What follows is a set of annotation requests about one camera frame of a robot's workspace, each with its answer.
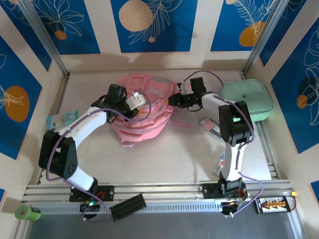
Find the pink student backpack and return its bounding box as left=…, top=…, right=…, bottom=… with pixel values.
left=109, top=72, right=192, bottom=149

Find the flag print pencil case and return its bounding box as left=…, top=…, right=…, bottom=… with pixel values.
left=199, top=116, right=222, bottom=139

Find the light blue tissue pack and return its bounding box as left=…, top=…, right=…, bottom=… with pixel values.
left=46, top=111, right=80, bottom=131

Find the mint green zip pouch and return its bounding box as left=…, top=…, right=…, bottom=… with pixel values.
left=220, top=79, right=274, bottom=122

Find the clear packet with red label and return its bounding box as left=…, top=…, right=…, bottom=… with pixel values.
left=213, top=151, right=226, bottom=176

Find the black ridged block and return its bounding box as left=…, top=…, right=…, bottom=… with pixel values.
left=110, top=193, right=147, bottom=222

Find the electronics board with green LED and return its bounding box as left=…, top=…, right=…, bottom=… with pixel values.
left=79, top=200, right=100, bottom=214

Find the electronics board with orange LED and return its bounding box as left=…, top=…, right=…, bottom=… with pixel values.
left=221, top=196, right=249, bottom=216

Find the black power distribution board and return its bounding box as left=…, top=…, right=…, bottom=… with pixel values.
left=253, top=196, right=292, bottom=214

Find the green tape roll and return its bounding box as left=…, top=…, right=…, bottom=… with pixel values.
left=14, top=205, right=42, bottom=222

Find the aluminium side rail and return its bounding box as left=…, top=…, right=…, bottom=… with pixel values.
left=240, top=71, right=279, bottom=180
left=35, top=74, right=70, bottom=185

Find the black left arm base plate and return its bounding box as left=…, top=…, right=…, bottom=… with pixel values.
left=69, top=185, right=115, bottom=202

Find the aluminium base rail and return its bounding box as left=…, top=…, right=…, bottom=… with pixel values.
left=22, top=179, right=292, bottom=203

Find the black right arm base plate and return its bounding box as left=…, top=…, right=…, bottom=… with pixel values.
left=199, top=183, right=247, bottom=200

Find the aluminium frame post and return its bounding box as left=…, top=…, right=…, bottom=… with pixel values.
left=18, top=0, right=70, bottom=77
left=242, top=0, right=292, bottom=75

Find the grey slotted cable duct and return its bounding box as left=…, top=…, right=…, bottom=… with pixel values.
left=39, top=201, right=222, bottom=215

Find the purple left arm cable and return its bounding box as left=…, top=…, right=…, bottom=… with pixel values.
left=46, top=91, right=153, bottom=224

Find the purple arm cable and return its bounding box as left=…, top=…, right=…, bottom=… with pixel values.
left=184, top=70, right=265, bottom=217
left=46, top=91, right=153, bottom=224

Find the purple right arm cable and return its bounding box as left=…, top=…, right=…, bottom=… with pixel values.
left=184, top=70, right=265, bottom=217

